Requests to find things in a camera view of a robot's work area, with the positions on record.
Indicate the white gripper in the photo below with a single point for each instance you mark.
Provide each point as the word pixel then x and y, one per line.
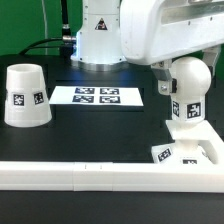
pixel 158 30

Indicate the white L-shaped fence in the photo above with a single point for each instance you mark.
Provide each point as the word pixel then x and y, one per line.
pixel 102 176

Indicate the white marker sheet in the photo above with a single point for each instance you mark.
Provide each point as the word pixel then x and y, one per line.
pixel 96 96

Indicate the white lamp shade cone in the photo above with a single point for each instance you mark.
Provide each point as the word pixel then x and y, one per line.
pixel 26 103

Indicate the white lamp bulb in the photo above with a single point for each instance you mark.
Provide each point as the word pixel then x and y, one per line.
pixel 193 82

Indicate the white lamp base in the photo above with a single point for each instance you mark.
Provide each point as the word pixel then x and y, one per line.
pixel 194 144

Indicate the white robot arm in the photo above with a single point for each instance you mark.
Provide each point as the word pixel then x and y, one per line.
pixel 98 42

